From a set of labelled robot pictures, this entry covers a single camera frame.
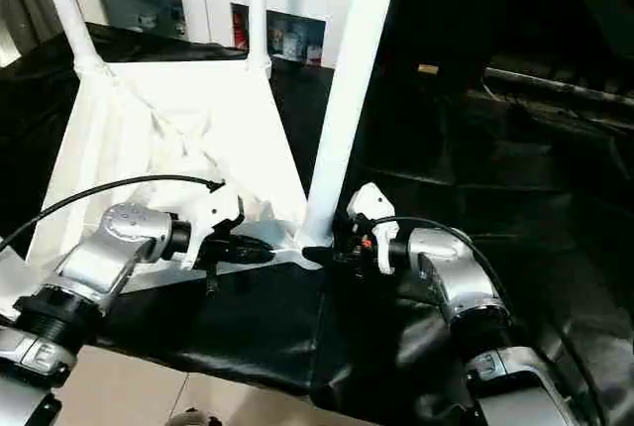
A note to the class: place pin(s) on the black mat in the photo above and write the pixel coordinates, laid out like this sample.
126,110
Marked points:
495,173

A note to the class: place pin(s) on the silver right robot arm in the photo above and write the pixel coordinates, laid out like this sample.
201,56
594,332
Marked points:
455,272

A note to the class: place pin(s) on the dark metal rod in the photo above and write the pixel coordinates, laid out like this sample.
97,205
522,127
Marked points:
560,85

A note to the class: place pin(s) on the white plastic table top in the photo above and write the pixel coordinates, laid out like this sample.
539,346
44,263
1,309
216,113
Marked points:
198,99

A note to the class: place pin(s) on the dark left robot foot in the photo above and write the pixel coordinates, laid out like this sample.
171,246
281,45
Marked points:
195,418

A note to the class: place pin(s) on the white plastic table leg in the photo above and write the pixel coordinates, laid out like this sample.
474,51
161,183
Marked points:
69,15
7,292
347,74
257,10

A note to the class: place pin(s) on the grey curtain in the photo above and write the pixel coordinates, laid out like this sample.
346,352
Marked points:
25,0

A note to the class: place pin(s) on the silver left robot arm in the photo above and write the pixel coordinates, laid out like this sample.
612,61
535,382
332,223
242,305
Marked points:
109,247

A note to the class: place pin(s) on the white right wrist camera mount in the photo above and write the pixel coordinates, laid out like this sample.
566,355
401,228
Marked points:
371,200

